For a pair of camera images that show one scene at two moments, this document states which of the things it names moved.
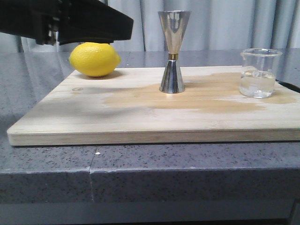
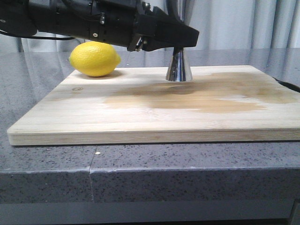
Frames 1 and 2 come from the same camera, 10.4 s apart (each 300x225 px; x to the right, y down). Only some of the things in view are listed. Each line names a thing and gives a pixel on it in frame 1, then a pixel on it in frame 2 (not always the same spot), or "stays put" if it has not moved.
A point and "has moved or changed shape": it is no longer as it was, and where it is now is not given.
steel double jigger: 173,24 has moved or changed shape
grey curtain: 212,25 stays put
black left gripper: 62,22 -> 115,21
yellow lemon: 94,59 stays put
